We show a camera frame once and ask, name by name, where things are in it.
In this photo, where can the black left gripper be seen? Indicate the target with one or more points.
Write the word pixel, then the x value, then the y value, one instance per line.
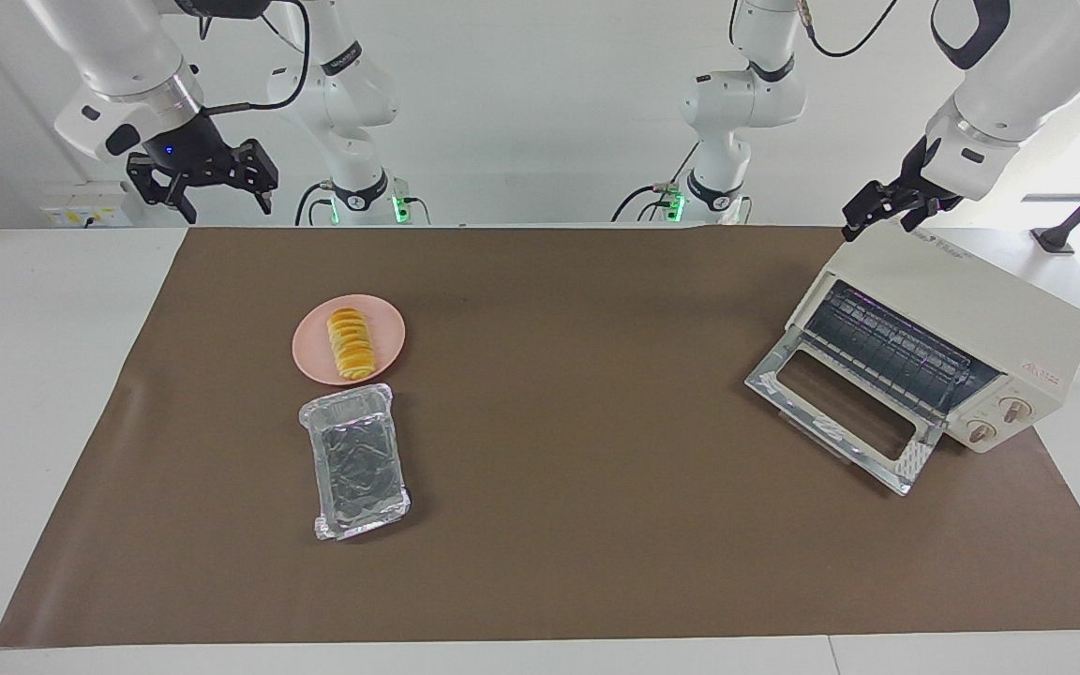
pixel 915 195

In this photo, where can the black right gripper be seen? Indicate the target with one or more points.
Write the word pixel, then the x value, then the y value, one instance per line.
pixel 193 155

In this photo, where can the sliced yellow bread loaf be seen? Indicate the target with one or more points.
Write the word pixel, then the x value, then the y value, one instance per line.
pixel 351 342

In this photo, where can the aluminium foil tray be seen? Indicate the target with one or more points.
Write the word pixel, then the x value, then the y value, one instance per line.
pixel 357 464

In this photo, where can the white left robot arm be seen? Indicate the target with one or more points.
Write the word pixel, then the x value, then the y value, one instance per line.
pixel 1018 84

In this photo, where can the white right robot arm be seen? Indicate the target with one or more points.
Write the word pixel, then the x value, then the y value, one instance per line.
pixel 118 47

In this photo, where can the cream toaster oven body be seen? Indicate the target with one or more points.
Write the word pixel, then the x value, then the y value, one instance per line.
pixel 971 300

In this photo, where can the metal oven rack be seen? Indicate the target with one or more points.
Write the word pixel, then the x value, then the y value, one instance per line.
pixel 887 347

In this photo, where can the glass oven door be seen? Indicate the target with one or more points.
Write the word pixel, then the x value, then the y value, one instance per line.
pixel 784 384

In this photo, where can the beige oven knob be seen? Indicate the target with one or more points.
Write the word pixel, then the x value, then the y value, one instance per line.
pixel 982 431
pixel 1015 409

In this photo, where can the pink round plate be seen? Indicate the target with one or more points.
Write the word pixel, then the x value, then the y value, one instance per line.
pixel 390 337

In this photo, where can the brown table mat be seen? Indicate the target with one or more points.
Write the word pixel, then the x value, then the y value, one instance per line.
pixel 596 469

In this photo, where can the white wall power socket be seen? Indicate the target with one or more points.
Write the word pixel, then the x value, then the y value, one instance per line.
pixel 81 216

